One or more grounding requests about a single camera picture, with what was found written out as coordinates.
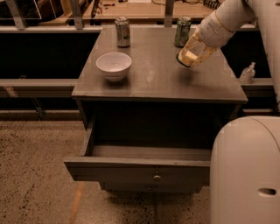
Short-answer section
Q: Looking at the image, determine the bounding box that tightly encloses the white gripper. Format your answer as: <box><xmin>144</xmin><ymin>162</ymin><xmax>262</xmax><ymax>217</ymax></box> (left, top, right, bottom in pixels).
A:
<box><xmin>178</xmin><ymin>11</ymin><xmax>235</xmax><ymax>67</ymax></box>

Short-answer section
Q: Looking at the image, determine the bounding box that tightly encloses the yellow sponge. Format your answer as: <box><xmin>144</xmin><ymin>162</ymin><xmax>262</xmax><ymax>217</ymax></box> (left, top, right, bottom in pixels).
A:
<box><xmin>177</xmin><ymin>51</ymin><xmax>197</xmax><ymax>67</ymax></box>

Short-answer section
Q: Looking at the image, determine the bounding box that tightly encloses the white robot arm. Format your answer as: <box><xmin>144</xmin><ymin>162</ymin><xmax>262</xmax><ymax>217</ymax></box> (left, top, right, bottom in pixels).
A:
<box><xmin>177</xmin><ymin>0</ymin><xmax>280</xmax><ymax>224</ymax></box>

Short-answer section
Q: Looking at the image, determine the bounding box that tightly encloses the grey wooden drawer cabinet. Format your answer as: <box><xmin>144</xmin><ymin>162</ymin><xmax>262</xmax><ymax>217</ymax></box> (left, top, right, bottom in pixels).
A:
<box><xmin>71</xmin><ymin>26</ymin><xmax>249</xmax><ymax>194</ymax></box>

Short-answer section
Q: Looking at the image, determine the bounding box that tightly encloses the round metal drawer knob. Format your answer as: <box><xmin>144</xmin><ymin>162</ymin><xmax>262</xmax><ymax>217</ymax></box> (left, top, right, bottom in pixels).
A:
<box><xmin>153</xmin><ymin>173</ymin><xmax>161</xmax><ymax>181</ymax></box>

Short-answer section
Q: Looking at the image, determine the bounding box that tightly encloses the open grey top drawer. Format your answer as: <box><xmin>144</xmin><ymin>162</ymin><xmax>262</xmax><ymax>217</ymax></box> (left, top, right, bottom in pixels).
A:
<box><xmin>64</xmin><ymin>109</ymin><xmax>216</xmax><ymax>186</ymax></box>

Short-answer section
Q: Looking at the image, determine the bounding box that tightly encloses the lower grey drawer front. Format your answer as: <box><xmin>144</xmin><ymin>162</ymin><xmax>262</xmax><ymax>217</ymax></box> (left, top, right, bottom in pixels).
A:
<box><xmin>100</xmin><ymin>182</ymin><xmax>202</xmax><ymax>193</ymax></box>

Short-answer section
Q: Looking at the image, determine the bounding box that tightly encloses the green soda can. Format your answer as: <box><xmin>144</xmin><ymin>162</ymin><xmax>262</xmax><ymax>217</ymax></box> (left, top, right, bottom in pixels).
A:
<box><xmin>174</xmin><ymin>17</ymin><xmax>191</xmax><ymax>47</ymax></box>

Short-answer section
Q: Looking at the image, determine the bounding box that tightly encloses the clear sanitizer pump bottle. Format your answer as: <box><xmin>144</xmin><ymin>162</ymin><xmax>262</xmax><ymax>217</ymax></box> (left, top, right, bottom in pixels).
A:
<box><xmin>239</xmin><ymin>62</ymin><xmax>256</xmax><ymax>84</ymax></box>

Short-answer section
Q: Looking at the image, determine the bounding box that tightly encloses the silver soda can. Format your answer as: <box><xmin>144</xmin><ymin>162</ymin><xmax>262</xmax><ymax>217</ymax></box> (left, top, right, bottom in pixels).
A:
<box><xmin>115</xmin><ymin>16</ymin><xmax>130</xmax><ymax>47</ymax></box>

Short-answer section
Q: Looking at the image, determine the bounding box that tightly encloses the white ceramic bowl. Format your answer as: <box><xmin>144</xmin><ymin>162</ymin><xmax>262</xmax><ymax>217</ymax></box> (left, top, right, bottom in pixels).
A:
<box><xmin>95</xmin><ymin>52</ymin><xmax>132</xmax><ymax>81</ymax></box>

